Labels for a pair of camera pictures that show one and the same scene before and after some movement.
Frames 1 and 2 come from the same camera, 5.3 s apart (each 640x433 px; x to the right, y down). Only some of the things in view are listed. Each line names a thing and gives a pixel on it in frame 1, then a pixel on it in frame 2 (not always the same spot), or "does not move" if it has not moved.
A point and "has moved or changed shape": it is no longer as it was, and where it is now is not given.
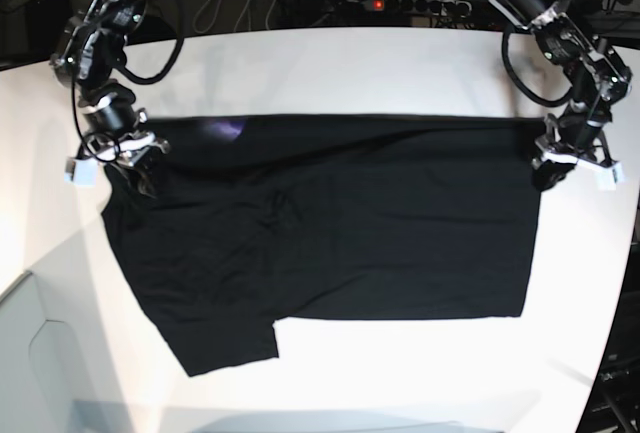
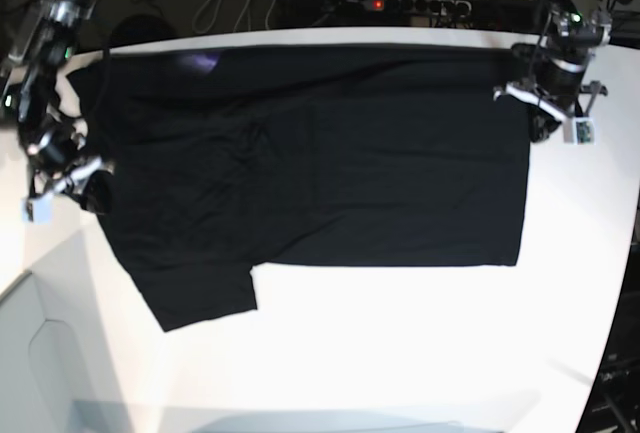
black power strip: x=414 y=6 does not move
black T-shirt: x=246 y=219 has moved or changed shape
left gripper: x=128 y=149 -> x=63 y=177
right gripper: x=559 y=158 -> x=577 y=104
